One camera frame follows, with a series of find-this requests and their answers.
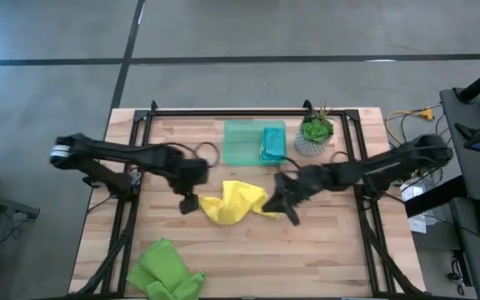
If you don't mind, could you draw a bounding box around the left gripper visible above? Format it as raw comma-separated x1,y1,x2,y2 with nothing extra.
167,154,211,216

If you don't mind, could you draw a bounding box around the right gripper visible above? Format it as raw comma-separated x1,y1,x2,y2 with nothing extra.
262,164,337,227

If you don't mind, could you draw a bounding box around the yellow microfiber towel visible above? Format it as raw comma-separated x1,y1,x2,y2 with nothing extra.
197,180,281,227

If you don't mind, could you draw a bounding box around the teal microfiber towel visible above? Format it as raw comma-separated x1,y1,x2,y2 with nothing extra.
259,127,288,163

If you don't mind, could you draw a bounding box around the translucent green plastic bin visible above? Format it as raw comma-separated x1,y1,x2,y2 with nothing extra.
222,119,288,167

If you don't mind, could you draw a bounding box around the lime green microfiber towel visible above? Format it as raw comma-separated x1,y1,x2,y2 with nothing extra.
125,237,206,300

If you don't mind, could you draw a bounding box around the white triangle-patterned plant pot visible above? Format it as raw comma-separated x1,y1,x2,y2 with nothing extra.
293,124,333,158

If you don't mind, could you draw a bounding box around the green succulent plant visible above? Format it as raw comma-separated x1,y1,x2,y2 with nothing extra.
300,101,336,146

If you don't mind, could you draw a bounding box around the white paper sheet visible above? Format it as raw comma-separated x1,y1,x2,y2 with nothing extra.
400,181,433,234

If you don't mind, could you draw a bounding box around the black metal beam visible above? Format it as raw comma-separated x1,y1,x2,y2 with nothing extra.
404,174,468,218

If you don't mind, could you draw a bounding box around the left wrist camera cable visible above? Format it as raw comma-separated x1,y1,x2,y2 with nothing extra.
192,141,221,168

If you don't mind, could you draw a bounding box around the black metal table frame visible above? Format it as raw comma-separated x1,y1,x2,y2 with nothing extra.
69,98,428,300

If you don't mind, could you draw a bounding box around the yellow floor cable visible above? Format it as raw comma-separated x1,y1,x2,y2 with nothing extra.
384,106,436,145

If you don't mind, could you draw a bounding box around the black floor cable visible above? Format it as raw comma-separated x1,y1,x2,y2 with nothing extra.
389,112,453,143

